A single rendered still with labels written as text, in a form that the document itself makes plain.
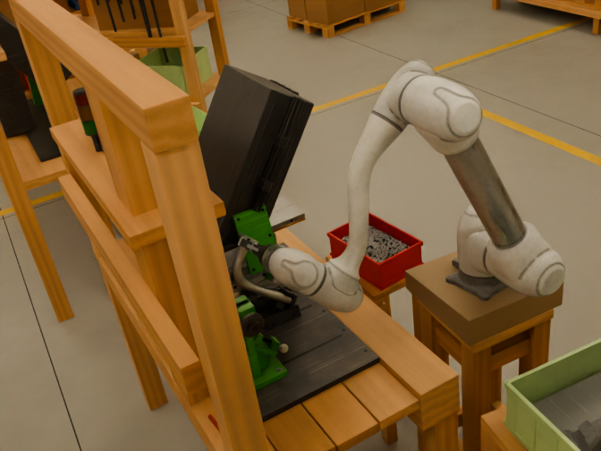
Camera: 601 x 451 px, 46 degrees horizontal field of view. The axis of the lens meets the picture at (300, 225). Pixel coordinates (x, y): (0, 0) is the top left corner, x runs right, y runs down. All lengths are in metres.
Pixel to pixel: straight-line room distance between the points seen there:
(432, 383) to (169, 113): 1.16
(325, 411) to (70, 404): 1.91
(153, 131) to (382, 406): 1.11
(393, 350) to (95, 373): 2.02
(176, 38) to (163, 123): 3.46
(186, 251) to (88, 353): 2.60
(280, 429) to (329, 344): 0.35
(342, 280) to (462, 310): 0.47
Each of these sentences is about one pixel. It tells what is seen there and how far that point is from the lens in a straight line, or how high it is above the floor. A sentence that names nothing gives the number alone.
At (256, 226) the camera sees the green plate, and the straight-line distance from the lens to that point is 2.27.
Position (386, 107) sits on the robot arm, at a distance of 1.88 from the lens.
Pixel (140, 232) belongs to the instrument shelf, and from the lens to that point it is 1.72.
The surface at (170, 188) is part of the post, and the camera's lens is 1.36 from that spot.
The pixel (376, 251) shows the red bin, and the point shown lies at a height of 0.89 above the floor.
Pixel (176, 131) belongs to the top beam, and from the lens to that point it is 1.32.
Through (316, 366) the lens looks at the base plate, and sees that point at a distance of 2.18.
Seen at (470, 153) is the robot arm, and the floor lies 1.55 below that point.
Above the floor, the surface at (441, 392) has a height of 0.87.
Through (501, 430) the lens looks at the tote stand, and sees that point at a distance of 2.13.
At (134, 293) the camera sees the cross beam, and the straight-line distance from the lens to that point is 1.99.
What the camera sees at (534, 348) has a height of 0.71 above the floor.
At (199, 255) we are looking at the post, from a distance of 1.44.
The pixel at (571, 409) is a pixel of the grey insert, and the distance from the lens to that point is 2.13.
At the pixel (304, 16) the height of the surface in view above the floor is 0.18.
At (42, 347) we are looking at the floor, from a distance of 4.16.
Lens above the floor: 2.37
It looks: 31 degrees down
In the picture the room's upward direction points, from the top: 9 degrees counter-clockwise
